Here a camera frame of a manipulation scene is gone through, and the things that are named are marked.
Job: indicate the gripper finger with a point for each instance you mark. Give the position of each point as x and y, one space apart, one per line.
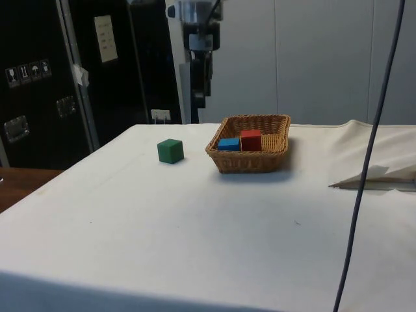
201 74

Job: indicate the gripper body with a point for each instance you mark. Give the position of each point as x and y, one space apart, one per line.
216 31

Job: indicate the blue cube block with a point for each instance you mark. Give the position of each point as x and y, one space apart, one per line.
228 144

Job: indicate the red cube block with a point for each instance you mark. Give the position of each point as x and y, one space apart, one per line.
251 141

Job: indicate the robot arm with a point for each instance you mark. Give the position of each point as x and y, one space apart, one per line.
198 9

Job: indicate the wicker basket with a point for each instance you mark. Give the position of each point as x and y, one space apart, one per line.
247 162

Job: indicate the pale grey locker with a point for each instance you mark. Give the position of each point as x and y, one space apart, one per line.
247 65

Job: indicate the green cube block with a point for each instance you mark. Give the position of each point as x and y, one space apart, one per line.
170 152

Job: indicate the black cabinet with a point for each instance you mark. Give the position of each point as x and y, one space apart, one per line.
42 48

